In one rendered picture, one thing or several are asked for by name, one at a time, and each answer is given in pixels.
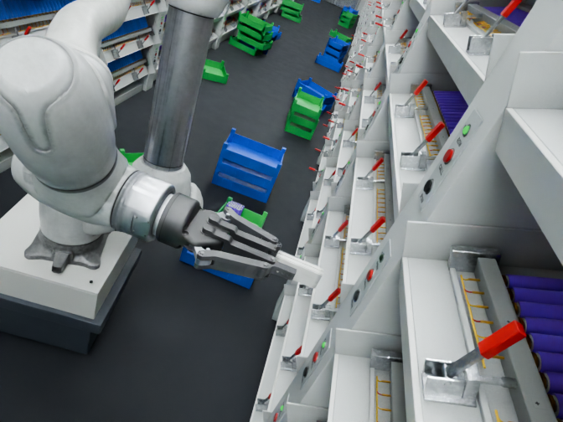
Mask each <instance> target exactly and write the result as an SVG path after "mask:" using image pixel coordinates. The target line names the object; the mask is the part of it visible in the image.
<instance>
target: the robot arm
mask: <svg viewBox="0 0 563 422"><path fill-rule="evenodd" d="M131 1H132V0H77V1H74V2H72V3H69V4H67V5H66V6H64V7H63V8H61V9H60V10H59V11H58V12H57V14H56V15H55V16H54V18H53V20H52V22H51V24H50V25H49V28H48V30H47V32H46V34H45V36H43V35H37V34H29V35H23V36H18V37H16V38H13V39H9V40H8V41H6V42H5V43H3V44H1V45H0V133H1V135H2V136H3V139H4V140H5V142H6V143H7V144H8V146H9V147H10V149H11V150H12V152H13V153H14V154H13V158H12V162H11V172H12V175H13V179H14V180H15V182H16V183H17V184H18V185H19V186H20V187H21V188H22V189H23V190H24V191H25V192H26V193H28V194H29V195H30V196H31V197H33V198H35V199H36V200H37V201H39V220H40V227H39V232H38V233H37V234H36V236H35V238H34V241H33V242H32V244H31V245H30V246H29V247H28V248H27V249H26V250H25V251H24V257H25V258H26V259H28V260H48V261H53V264H52V270H51V271H52V272H54V273H57V274H59V273H61V272H62V271H63V270H64V268H65V267H66V266H67V265H68V264H69V265H79V266H83V267H85V268H88V269H90V270H97V269H99V268H100V266H101V254H102V251H103V249H104V246H105V243H106V240H107V237H108V235H109V234H110V233H111V232H112V231H119V232H123V233H126V234H129V235H131V236H133V237H136V238H138V239H141V240H143V241H146V242H150V241H153V240H154V239H155V238H156V239H157V241H159V242H161V243H164V244H166V245H169V246H171V247H174V248H175V249H180V248H182V247H184V248H186V249H187V250H188V251H189V252H191V253H194V258H195V262H194V268H195V269H197V270H207V269H212V270H218V271H223V272H226V273H230V274H234V275H241V276H244V277H248V278H252V279H256V280H264V278H265V277H269V275H270V273H273V274H275V275H279V276H280V277H283V278H286V279H288V280H294V281H297V282H299V283H302V284H304V285H306V286H309V287H312V288H313V289H314V288H316V286H317V284H318V282H319V281H320V279H321V278H322V276H323V269H322V268H320V267H318V266H315V265H312V264H310V263H308V262H306V261H304V260H300V259H299V258H297V257H296V256H294V255H290V254H288V253H287V252H284V251H282V250H281V247H282V244H281V243H280V242H278V238H277V237H275V236H273V235H272V234H269V233H268V232H266V231H265V230H264V229H261V228H259V227H258V226H256V225H254V224H253V223H251V222H250V221H248V220H246V219H244V218H242V217H241V216H239V215H238V214H237V213H236V212H235V211H234V210H233V209H232V208H231V207H225V209H224V211H223V212H220V213H216V212H214V211H211V210H205V209H203V198H202V195H201V192H200V190H199V188H198V187H197V186H196V185H195V184H194V183H191V174H190V172H189V170H188V168H187V167H186V165H185V164H184V162H183V160H184V156H185V152H186V148H187V144H188V139H189V133H190V128H191V125H192V120H193V116H194V109H195V105H196V101H197V97H198V93H199V87H200V84H201V80H202V76H203V72H204V65H205V60H206V57H207V53H208V48H209V41H210V37H211V34H212V29H213V25H214V19H215V18H218V17H219V16H220V15H221V14H222V12H223V11H224V9H225V7H226V5H227V4H228V2H229V0H167V3H168V13H167V18H166V23H165V29H164V34H163V44H162V49H161V54H160V60H159V65H158V74H157V79H156V84H155V90H154V95H153V100H152V109H151V115H150V120H149V125H148V130H147V140H146V145H145V150H144V155H142V156H141V157H139V158H138V159H137V160H136V161H135V162H133V164H132V165H129V164H128V161H127V159H126V158H125V157H124V156H123V155H122V154H121V153H120V151H119V150H118V149H117V147H116V137H115V129H116V127H117V124H116V110H115V101H114V91H113V78H112V74H111V72H110V70H109V68H108V67H107V66H106V64H105V63H104V62H103V61H102V60H101V59H99V58H98V56H97V49H98V43H99V41H101V40H102V39H104V38H105V37H107V36H109V35H110V34H112V33H114V32H116V31H117V30H118V29H119V28H120V27H121V26H122V24H123V22H124V21H125V18H126V16H127V13H128V10H129V7H130V4H131ZM277 242H278V244H277ZM222 248H223V249H222Z"/></svg>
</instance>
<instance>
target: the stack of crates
mask: <svg viewBox="0 0 563 422"><path fill-rule="evenodd" d="M235 130H236V129H235V128H232V130H231V133H230V135H229V137H228V138H227V140H226V142H224V145H223V147H222V150H221V153H220V158H219V161H218V163H217V166H216V169H215V172H214V176H213V180H212V183H213V184H216V185H218V186H221V187H223V188H227V189H229V190H231V191H234V192H237V193H240V194H243V195H245V196H247V197H250V198H253V199H256V200H259V201H261V202H263V203H266V202H267V199H268V198H269V196H270V193H271V190H272V188H273V185H274V183H275V181H276V178H277V175H278V173H279V171H280V169H281V166H282V159H283V157H284V153H285V151H286V148H285V147H283V148H282V150H281V151H280V150H277V149H276V148H273V147H269V146H267V145H265V144H262V143H259V142H256V141H254V140H251V139H250V138H247V137H244V136H241V135H239V134H236V133H235Z"/></svg>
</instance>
